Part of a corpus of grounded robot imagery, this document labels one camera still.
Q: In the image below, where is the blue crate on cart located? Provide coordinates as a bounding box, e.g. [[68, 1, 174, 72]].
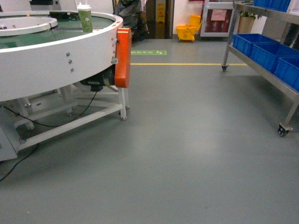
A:
[[250, 43, 299, 73], [274, 57, 299, 91], [233, 33, 279, 57]]

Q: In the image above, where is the potted plant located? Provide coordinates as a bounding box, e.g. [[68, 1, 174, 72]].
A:
[[237, 11, 262, 34]]

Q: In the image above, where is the yellow mop bucket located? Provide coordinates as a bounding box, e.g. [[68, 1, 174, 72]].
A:
[[176, 14, 202, 42]]

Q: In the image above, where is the yellow wet floor sign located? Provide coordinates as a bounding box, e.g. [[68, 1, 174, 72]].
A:
[[156, 1, 165, 23]]

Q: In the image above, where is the steel wheeled shelf cart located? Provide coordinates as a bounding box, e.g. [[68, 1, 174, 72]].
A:
[[221, 0, 299, 137]]

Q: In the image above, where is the orange motor cover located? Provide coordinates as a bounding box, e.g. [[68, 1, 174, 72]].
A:
[[114, 28, 132, 88]]

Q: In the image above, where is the black power cable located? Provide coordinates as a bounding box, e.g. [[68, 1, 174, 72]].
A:
[[0, 90, 99, 182]]

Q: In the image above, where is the white round conveyor machine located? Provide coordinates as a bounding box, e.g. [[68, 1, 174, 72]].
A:
[[0, 10, 133, 161]]

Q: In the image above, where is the green paper cup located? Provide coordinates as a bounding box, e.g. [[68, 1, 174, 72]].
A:
[[77, 2, 93, 33]]

